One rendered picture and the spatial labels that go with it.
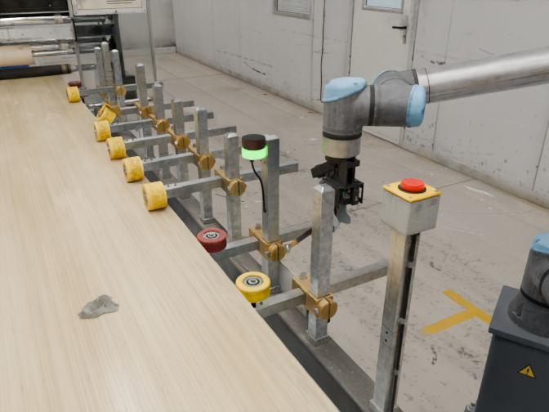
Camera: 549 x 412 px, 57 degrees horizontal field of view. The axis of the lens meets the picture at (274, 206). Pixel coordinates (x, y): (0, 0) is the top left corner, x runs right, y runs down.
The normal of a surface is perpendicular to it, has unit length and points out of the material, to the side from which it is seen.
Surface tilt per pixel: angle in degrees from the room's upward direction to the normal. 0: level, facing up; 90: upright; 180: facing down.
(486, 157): 90
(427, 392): 0
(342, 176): 90
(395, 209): 90
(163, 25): 90
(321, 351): 0
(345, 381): 0
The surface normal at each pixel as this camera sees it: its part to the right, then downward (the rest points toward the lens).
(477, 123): -0.88, 0.21
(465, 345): 0.00, -0.90
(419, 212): 0.48, 0.38
